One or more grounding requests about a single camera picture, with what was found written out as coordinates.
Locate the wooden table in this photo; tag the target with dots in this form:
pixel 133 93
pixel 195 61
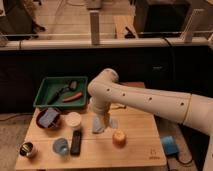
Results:
pixel 142 152

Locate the orange fruit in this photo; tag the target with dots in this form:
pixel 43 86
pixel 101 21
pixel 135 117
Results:
pixel 119 138

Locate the dark red bowl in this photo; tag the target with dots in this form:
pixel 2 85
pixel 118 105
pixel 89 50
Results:
pixel 54 125

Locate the blue crumpled cloth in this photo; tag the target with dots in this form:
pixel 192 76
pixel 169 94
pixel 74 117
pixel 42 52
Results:
pixel 112 124

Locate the yellow banana toy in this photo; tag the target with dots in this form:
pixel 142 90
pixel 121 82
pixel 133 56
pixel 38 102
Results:
pixel 118 106

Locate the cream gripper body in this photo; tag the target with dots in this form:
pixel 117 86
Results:
pixel 101 122

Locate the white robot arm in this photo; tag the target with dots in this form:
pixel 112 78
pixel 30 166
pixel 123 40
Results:
pixel 191 110

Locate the orange carrot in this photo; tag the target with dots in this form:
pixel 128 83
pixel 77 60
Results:
pixel 71 98

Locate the white plastic cup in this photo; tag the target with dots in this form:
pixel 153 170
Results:
pixel 73 119

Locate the blue tape roll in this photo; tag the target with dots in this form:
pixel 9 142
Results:
pixel 169 146

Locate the blue sponge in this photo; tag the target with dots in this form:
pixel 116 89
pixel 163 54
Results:
pixel 47 117

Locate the black remote control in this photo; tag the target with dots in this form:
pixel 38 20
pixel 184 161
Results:
pixel 76 143

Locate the metal cup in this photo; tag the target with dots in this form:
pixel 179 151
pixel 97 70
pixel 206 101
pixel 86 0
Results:
pixel 27 149

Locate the green plastic tray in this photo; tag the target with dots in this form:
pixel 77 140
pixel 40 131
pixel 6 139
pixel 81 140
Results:
pixel 64 93

